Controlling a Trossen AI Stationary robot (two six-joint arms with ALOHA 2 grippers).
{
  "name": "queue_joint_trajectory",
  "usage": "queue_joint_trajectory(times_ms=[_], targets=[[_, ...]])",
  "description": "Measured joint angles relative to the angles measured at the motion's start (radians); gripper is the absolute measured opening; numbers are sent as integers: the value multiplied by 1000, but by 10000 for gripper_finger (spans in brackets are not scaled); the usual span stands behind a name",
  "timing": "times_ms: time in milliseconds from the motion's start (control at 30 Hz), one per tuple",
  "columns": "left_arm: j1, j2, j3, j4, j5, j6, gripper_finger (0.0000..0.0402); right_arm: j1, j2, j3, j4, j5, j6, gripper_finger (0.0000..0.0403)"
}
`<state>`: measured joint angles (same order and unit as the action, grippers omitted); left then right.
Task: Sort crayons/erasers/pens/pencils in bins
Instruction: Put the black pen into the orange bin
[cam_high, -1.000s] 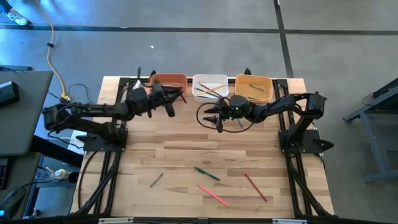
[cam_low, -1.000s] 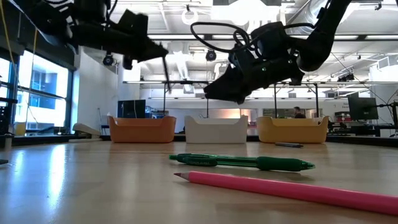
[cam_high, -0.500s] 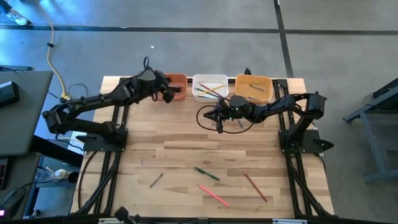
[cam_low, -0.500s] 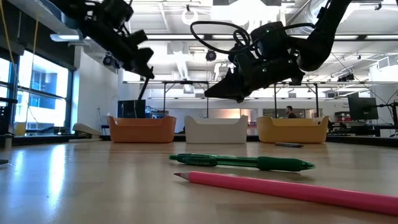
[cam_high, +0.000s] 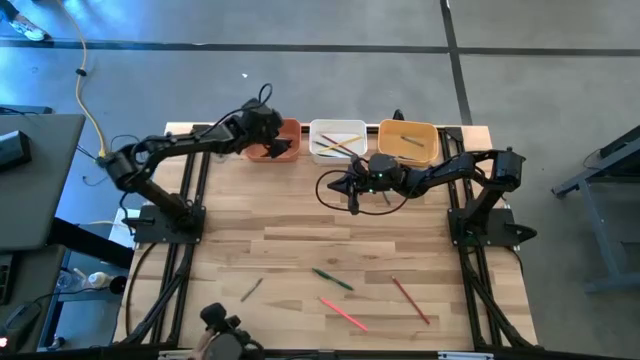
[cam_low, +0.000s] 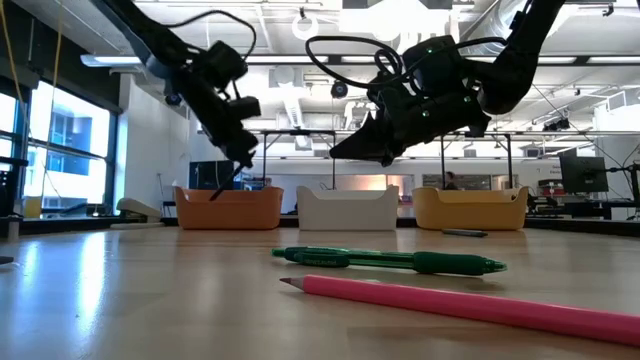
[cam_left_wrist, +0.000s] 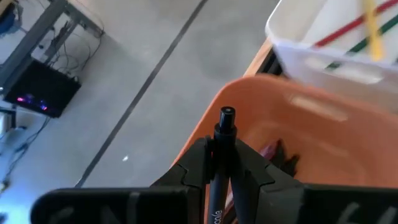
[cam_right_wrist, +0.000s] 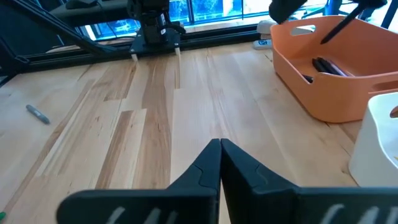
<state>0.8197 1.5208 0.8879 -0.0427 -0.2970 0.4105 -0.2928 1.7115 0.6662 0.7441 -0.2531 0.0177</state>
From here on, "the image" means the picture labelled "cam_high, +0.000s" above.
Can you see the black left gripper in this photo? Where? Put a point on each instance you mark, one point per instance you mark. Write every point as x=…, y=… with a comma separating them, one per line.
x=262, y=125

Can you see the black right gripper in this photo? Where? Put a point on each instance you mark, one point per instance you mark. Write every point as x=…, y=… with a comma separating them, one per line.
x=382, y=175

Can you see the grey crayon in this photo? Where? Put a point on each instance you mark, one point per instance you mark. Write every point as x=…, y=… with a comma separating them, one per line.
x=386, y=198
x=412, y=141

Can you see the green pencil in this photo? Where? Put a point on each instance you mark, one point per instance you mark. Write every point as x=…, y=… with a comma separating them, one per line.
x=325, y=146

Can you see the yellow pencil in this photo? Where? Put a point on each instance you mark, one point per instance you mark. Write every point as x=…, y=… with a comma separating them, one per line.
x=352, y=139

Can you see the red pencil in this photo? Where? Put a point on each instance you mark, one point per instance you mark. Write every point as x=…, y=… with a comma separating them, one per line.
x=410, y=300
x=330, y=139

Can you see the green pen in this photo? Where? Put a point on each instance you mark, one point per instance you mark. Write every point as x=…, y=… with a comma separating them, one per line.
x=332, y=279

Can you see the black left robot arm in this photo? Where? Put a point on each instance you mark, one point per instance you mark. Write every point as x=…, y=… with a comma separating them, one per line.
x=180, y=142

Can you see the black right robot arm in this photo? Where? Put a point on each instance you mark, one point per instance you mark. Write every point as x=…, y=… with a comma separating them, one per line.
x=450, y=170

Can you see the coral orange plastic bin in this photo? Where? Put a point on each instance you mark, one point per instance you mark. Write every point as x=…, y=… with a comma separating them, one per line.
x=297, y=135

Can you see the white plastic bin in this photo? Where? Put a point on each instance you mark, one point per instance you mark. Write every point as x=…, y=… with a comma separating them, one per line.
x=340, y=125

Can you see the yellow orange plastic bin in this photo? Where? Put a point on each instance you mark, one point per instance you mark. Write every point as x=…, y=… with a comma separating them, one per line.
x=420, y=155

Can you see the black table clamp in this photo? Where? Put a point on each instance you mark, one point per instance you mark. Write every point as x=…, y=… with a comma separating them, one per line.
x=398, y=116

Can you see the pink pencil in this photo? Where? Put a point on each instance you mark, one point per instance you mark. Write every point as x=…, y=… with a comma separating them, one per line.
x=343, y=314

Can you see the grey pencil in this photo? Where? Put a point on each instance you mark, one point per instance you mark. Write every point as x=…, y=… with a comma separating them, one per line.
x=251, y=290

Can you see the black handheld device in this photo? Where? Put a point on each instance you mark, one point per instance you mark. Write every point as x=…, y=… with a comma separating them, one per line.
x=225, y=345

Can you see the black round cup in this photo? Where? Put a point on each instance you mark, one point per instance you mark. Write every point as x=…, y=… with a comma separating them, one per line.
x=118, y=285

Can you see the person's hand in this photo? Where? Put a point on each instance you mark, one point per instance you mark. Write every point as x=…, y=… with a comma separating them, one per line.
x=199, y=347

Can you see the white bottle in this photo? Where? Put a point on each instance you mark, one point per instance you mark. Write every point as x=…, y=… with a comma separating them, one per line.
x=99, y=280

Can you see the grey desk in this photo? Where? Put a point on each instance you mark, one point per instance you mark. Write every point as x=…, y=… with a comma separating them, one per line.
x=40, y=200

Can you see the grey metal bench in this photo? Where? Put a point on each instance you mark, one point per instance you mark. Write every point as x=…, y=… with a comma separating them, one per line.
x=590, y=177

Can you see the clear plastic bottle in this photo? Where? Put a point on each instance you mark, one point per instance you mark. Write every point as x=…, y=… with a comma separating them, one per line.
x=70, y=280

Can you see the black desk device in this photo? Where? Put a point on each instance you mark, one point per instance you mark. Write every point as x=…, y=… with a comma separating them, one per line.
x=12, y=150

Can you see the person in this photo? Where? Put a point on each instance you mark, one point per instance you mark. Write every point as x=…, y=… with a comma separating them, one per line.
x=30, y=31

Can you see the black aluminium table frame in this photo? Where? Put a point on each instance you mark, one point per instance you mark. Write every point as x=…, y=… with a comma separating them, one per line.
x=452, y=132

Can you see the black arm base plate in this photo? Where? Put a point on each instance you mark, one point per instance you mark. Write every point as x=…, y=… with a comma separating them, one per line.
x=495, y=225
x=150, y=230

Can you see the white table bracket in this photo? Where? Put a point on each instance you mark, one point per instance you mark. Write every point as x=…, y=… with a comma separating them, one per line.
x=465, y=356
x=185, y=355

